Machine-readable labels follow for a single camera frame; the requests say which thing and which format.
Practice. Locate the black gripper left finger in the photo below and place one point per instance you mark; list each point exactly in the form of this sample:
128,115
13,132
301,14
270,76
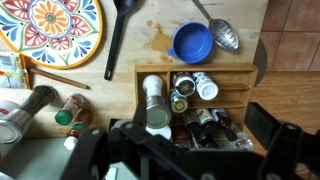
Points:
88,153

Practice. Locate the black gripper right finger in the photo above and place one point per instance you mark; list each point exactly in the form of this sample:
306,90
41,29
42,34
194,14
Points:
283,150

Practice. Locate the blue plastic bowl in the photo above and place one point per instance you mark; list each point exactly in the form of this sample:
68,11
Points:
191,43

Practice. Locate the brown bottle with white cap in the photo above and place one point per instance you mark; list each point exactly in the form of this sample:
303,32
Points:
80,125

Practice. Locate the clear glass bottle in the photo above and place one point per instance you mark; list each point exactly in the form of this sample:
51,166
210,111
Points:
242,140

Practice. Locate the spice bottle with green cap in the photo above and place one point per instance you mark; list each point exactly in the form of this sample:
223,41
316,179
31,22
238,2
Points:
68,111

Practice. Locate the white round jar lid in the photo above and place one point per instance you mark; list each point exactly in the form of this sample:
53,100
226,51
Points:
161,132

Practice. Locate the steel and dark pepper mill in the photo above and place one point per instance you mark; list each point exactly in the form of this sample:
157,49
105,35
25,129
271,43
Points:
23,113

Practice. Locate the white and steel salt grinder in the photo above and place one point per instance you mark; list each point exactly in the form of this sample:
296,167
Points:
156,110

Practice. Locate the dark bottle with white label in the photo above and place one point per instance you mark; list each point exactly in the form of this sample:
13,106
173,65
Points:
207,121

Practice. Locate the brown wooden stick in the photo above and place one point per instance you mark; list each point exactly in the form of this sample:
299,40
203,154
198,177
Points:
56,77

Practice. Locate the dark grey round object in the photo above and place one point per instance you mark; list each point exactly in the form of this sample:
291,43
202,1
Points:
260,60

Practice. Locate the white canister with red print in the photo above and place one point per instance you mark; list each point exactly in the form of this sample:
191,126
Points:
6,107

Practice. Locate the dark glass bottle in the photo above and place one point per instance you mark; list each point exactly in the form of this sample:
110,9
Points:
191,124

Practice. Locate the spice jar with white lid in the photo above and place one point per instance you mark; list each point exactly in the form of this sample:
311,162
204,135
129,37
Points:
205,86

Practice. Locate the spice jar with green lid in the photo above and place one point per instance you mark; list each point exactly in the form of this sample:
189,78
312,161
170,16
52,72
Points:
178,103

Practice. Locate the printed packet with orange edge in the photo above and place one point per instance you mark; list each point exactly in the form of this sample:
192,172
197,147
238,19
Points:
11,71

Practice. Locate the black plastic spoon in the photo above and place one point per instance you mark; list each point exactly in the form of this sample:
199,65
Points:
115,43

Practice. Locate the spice jar with black lid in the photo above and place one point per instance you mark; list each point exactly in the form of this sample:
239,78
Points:
183,84

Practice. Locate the colourful floral ceramic plate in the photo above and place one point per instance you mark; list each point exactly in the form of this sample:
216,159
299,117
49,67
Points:
50,20

